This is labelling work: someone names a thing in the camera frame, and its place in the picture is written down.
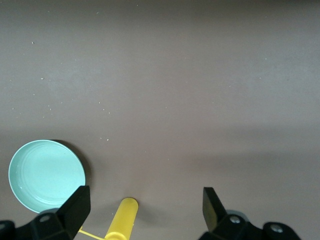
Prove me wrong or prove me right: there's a yellow mustard squeeze bottle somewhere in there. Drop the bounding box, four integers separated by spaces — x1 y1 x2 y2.
77 197 139 240

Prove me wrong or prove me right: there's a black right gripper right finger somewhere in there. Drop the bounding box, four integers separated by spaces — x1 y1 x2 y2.
199 186 305 240

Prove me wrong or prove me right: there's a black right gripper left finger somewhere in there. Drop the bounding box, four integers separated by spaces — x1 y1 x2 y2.
0 185 91 240

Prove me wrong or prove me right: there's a mint green round plate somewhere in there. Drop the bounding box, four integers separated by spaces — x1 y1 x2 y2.
8 139 87 215

